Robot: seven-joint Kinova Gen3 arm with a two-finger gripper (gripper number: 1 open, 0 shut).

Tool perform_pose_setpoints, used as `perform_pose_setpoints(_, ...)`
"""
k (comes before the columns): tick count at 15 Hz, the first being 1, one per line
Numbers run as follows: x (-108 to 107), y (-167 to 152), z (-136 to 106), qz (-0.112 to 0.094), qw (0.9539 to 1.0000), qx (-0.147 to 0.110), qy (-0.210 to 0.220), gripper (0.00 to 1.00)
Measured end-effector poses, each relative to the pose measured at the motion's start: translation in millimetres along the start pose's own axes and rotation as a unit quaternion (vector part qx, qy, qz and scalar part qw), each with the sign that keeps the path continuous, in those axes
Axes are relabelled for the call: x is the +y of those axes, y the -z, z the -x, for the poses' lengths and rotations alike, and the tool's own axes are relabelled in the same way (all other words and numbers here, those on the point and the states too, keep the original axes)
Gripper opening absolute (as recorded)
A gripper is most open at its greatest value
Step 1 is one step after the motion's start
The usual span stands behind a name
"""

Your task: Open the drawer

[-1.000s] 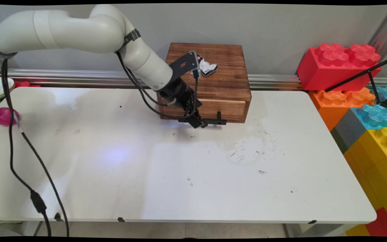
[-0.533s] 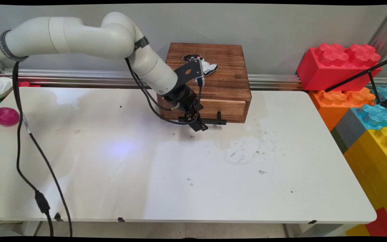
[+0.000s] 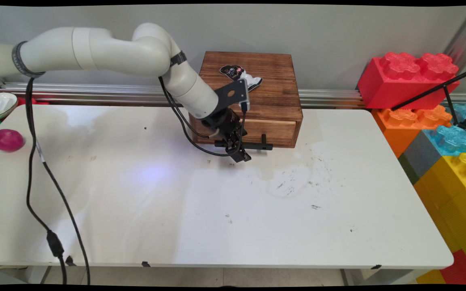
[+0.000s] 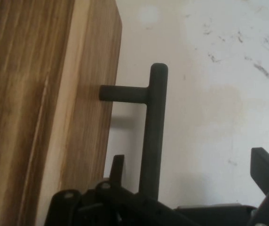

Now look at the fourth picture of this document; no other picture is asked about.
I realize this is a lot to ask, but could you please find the black bar cabinet handle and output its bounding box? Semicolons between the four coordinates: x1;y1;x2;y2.
99;63;169;202

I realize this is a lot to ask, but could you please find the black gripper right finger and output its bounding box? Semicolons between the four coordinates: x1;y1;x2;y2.
250;147;269;226

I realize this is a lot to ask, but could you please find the wooden cabinet door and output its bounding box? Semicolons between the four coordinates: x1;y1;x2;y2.
0;0;124;226

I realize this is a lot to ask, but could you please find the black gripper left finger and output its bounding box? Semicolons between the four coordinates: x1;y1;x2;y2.
44;154;193;226

